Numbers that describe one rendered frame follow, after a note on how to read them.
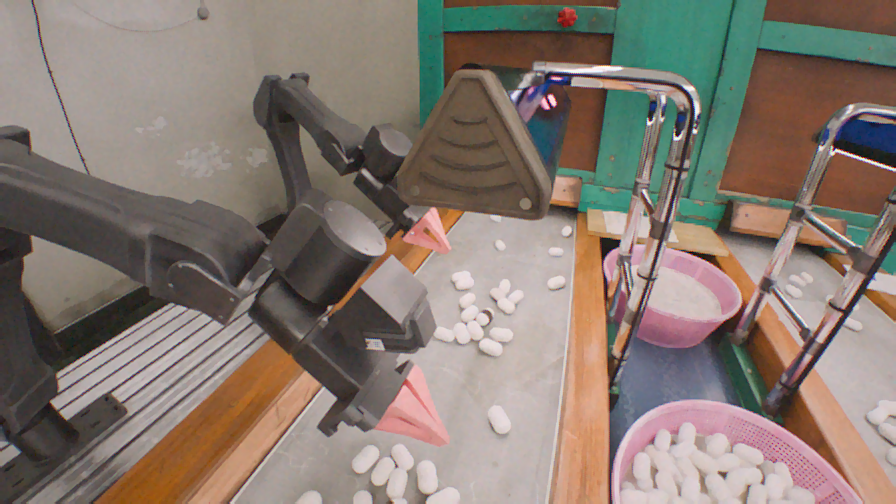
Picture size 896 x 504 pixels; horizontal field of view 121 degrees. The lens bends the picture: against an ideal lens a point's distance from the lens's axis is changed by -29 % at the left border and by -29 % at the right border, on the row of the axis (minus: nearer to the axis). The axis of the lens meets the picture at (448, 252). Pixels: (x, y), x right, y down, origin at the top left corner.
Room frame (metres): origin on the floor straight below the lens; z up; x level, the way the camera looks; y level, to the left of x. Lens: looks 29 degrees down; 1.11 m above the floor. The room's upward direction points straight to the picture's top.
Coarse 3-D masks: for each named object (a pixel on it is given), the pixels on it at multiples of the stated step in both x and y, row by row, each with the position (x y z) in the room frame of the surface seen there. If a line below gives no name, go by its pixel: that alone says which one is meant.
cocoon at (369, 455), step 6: (366, 450) 0.20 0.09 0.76; (372, 450) 0.20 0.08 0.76; (378, 450) 0.21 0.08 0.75; (360, 456) 0.19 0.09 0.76; (366, 456) 0.19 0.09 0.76; (372, 456) 0.20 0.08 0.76; (378, 456) 0.20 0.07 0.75; (354, 462) 0.19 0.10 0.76; (360, 462) 0.19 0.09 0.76; (366, 462) 0.19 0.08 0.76; (372, 462) 0.19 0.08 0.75; (354, 468) 0.18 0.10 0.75; (360, 468) 0.18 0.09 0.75; (366, 468) 0.18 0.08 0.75
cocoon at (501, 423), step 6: (492, 408) 0.26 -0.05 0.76; (498, 408) 0.26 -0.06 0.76; (492, 414) 0.25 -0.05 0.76; (498, 414) 0.25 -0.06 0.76; (504, 414) 0.25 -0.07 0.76; (492, 420) 0.25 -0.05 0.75; (498, 420) 0.24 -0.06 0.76; (504, 420) 0.24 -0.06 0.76; (498, 426) 0.24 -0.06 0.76; (504, 426) 0.23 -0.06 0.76; (510, 426) 0.24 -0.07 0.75; (498, 432) 0.23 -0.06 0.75; (504, 432) 0.23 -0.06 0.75
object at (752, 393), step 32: (832, 128) 0.39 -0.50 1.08; (800, 192) 0.39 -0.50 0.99; (800, 224) 0.38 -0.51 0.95; (864, 256) 0.25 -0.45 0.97; (768, 288) 0.37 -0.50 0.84; (864, 288) 0.23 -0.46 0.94; (800, 320) 0.29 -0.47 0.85; (832, 320) 0.24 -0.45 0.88; (736, 352) 0.37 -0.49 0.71; (800, 352) 0.25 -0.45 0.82; (736, 384) 0.32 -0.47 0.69; (800, 384) 0.23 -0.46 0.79; (768, 416) 0.24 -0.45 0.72
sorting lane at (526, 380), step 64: (448, 256) 0.66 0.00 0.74; (512, 256) 0.66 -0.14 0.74; (448, 320) 0.45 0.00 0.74; (512, 320) 0.44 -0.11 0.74; (448, 384) 0.31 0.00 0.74; (512, 384) 0.31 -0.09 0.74; (320, 448) 0.21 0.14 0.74; (384, 448) 0.22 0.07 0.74; (448, 448) 0.22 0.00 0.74; (512, 448) 0.22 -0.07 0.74
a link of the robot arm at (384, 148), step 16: (384, 128) 0.56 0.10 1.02; (368, 144) 0.57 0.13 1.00; (384, 144) 0.53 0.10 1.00; (400, 144) 0.55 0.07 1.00; (336, 160) 0.59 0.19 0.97; (352, 160) 0.58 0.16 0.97; (368, 160) 0.56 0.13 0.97; (384, 160) 0.53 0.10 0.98; (400, 160) 0.54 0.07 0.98; (384, 176) 0.55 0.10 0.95
